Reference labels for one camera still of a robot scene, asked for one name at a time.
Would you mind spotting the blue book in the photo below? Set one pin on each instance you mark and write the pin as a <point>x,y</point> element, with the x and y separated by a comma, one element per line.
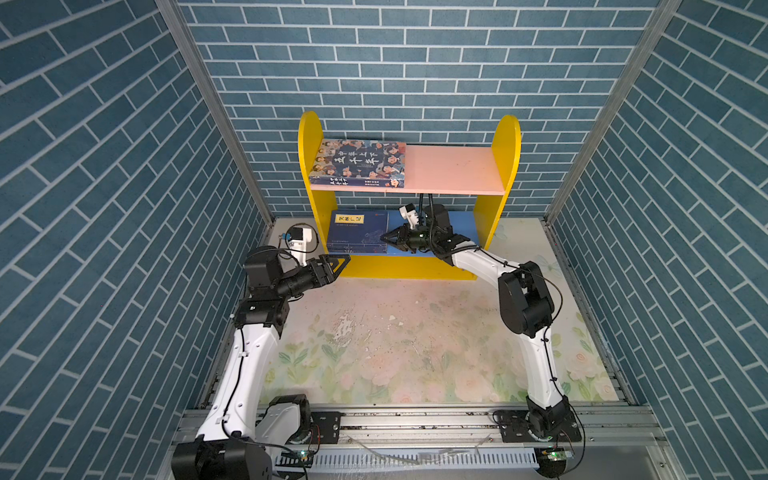
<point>357,232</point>

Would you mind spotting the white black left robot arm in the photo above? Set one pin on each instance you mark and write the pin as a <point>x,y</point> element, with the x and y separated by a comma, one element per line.
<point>235,441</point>

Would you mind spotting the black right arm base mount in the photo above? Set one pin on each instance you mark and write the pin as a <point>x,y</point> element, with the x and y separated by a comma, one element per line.
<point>514,427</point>

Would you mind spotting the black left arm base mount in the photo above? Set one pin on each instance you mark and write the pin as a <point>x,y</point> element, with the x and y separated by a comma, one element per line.
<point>323,428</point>

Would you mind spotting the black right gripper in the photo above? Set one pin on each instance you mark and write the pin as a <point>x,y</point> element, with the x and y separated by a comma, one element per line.
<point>402,234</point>

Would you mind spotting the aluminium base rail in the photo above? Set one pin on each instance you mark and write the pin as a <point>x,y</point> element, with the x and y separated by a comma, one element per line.
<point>619,442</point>

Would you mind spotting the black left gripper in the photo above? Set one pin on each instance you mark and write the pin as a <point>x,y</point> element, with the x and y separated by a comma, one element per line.
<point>324,277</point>

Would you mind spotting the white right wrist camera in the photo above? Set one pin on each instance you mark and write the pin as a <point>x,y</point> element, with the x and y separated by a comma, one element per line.
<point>412,216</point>

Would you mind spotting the colourful cartoon cover book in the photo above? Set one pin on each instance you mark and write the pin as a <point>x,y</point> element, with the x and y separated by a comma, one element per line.
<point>359,163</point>

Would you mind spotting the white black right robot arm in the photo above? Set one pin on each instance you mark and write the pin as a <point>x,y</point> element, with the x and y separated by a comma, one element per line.
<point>526,306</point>

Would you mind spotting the aluminium corner post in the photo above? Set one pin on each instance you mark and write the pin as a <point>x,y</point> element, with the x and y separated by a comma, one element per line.
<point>658,22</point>
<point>182,36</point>

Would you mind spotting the yellow pink blue bookshelf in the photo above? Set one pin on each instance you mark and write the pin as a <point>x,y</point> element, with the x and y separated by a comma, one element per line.
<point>486,173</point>

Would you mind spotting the aluminium right corner post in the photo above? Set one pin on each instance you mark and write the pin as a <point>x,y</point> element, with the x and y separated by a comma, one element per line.
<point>658,22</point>

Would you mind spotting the aluminium left corner post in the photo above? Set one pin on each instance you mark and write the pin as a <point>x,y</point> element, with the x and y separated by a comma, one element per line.
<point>182,36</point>

